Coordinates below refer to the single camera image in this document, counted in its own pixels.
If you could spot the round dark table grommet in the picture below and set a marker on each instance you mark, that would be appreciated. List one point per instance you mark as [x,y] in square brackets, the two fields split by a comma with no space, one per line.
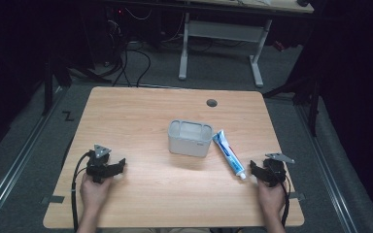
[211,103]

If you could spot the metal floor rail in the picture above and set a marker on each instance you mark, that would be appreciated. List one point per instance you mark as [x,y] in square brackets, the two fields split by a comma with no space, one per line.
[16,165]
[328,174]

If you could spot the black zigzag floor tape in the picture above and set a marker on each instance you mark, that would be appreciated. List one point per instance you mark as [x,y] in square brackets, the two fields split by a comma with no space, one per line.
[68,116]

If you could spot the grey plastic holder box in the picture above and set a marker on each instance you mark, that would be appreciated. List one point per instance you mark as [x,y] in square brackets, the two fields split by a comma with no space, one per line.
[189,142]

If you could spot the black metal stand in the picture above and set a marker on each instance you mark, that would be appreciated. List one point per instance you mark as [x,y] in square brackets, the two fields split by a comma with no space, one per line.
[312,106]
[48,90]

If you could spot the person's beige trousers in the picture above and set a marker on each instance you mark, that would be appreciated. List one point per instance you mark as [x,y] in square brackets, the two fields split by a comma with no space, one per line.
[162,230]

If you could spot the person's right hand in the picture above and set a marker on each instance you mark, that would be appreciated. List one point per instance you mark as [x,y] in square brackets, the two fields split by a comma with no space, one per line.
[271,197]

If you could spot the blue and white toothpaste tube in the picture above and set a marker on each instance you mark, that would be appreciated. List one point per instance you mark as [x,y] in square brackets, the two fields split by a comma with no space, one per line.
[230,155]

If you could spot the wooden desk with white frame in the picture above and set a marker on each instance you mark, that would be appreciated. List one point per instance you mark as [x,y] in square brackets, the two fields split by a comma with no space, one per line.
[223,31]

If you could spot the small red object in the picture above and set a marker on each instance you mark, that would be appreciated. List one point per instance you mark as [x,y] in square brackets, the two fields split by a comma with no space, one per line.
[279,45]

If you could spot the person's left hand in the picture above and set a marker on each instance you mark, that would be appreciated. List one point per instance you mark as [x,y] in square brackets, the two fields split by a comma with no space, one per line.
[94,192]

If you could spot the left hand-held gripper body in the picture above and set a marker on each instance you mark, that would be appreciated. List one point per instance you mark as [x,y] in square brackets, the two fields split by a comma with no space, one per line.
[97,160]

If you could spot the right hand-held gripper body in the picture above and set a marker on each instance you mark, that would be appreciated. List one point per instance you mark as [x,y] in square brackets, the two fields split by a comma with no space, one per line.
[277,170]

